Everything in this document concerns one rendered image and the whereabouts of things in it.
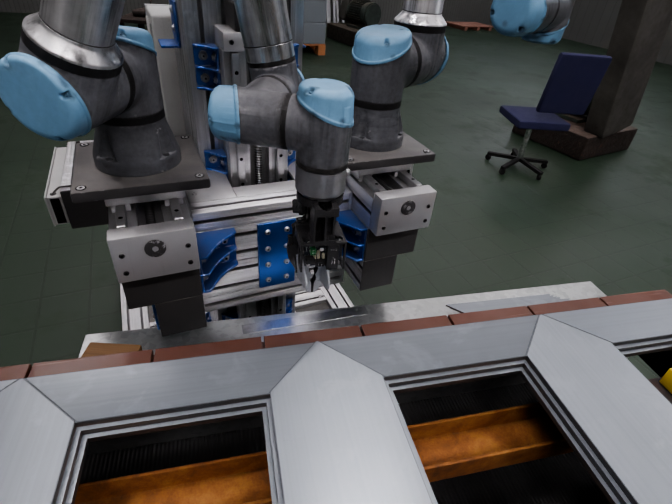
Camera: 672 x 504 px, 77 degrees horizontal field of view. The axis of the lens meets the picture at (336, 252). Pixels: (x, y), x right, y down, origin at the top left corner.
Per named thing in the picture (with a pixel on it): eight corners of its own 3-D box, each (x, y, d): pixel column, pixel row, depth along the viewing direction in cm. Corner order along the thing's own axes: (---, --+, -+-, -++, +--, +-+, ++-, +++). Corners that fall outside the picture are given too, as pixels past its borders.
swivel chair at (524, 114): (564, 178, 349) (616, 56, 295) (516, 185, 330) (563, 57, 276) (518, 152, 388) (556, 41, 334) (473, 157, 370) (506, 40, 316)
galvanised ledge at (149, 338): (640, 340, 107) (646, 332, 106) (64, 426, 77) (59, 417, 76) (586, 289, 123) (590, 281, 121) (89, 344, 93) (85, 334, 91)
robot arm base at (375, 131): (327, 130, 102) (330, 87, 96) (382, 125, 107) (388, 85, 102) (354, 154, 91) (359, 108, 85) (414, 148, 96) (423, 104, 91)
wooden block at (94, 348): (146, 361, 87) (141, 344, 84) (134, 385, 82) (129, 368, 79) (96, 358, 87) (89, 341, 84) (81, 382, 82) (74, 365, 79)
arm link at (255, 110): (234, 122, 68) (302, 132, 67) (206, 149, 59) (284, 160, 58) (231, 70, 63) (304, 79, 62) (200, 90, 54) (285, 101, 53)
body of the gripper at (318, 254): (297, 276, 66) (300, 208, 59) (289, 244, 73) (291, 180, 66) (345, 272, 68) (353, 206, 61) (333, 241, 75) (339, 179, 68)
